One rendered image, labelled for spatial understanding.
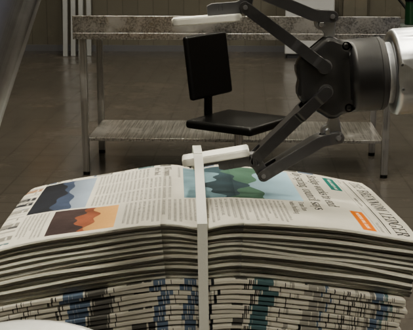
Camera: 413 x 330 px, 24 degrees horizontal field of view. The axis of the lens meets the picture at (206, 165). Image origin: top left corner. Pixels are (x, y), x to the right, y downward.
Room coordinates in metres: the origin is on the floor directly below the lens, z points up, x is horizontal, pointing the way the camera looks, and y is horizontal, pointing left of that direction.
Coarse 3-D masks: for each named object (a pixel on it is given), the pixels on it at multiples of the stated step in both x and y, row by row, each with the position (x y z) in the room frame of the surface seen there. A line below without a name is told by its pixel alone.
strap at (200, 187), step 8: (192, 152) 1.05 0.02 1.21; (200, 152) 0.96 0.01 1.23; (200, 160) 0.93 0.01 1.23; (200, 168) 0.91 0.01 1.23; (200, 176) 0.90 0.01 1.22; (200, 184) 0.89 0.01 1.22; (200, 192) 0.87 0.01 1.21; (200, 200) 0.86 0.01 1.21; (200, 208) 0.85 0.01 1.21; (200, 216) 0.84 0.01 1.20
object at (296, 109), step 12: (324, 96) 0.95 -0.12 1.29; (300, 108) 0.96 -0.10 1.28; (312, 108) 0.95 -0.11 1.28; (288, 120) 0.96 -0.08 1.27; (300, 120) 0.96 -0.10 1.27; (276, 132) 0.96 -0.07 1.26; (288, 132) 0.96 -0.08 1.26; (264, 144) 0.96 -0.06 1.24; (276, 144) 0.96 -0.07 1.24; (252, 156) 0.96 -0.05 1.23; (264, 156) 0.96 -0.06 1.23
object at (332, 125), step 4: (328, 120) 0.97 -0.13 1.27; (332, 120) 0.97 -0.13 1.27; (336, 120) 0.97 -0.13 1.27; (324, 124) 0.97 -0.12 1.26; (328, 124) 0.97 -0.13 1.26; (332, 124) 0.97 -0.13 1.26; (336, 124) 0.97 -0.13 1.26; (320, 128) 0.98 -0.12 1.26; (324, 128) 0.97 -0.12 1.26; (328, 128) 0.97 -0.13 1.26; (332, 128) 0.97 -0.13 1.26; (336, 128) 0.97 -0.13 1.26; (340, 128) 0.97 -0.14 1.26; (324, 132) 0.96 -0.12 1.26; (328, 132) 0.96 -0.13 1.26
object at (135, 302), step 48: (48, 192) 1.04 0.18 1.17; (96, 192) 1.01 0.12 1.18; (144, 192) 0.97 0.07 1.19; (0, 240) 0.86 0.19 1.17; (48, 240) 0.83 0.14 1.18; (96, 240) 0.83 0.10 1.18; (144, 240) 0.83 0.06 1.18; (0, 288) 0.83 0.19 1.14; (48, 288) 0.83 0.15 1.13; (96, 288) 0.84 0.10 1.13; (144, 288) 0.83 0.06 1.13
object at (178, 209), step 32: (192, 192) 0.96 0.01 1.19; (224, 192) 0.96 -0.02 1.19; (192, 224) 0.84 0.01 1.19; (224, 224) 0.84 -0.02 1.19; (192, 256) 0.84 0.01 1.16; (224, 256) 0.84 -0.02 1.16; (192, 288) 0.83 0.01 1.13; (224, 288) 0.83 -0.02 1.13; (192, 320) 0.83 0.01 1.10; (224, 320) 0.83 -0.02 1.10
